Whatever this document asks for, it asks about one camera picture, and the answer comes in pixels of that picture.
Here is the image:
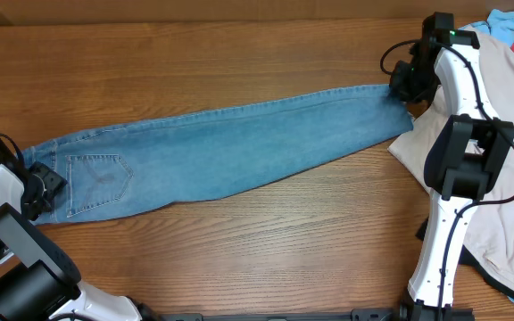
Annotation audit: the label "light blue denim jeans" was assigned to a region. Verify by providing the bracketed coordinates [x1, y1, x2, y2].
[23, 85, 412, 224]

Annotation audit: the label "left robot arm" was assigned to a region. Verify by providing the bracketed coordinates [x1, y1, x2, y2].
[0, 134, 152, 321]

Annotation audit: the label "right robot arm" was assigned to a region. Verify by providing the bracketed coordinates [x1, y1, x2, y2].
[389, 12, 514, 320]

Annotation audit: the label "light blue shirt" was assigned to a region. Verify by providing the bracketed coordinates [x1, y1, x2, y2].
[461, 9, 514, 48]

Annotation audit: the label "beige garment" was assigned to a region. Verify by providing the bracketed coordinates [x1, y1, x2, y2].
[388, 34, 514, 298]

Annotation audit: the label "cardboard backboard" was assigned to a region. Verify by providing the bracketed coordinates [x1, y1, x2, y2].
[0, 0, 514, 26]

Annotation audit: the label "black garment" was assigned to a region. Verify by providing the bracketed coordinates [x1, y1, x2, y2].
[415, 218, 514, 313]

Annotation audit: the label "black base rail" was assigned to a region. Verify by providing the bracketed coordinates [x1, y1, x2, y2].
[160, 305, 475, 321]

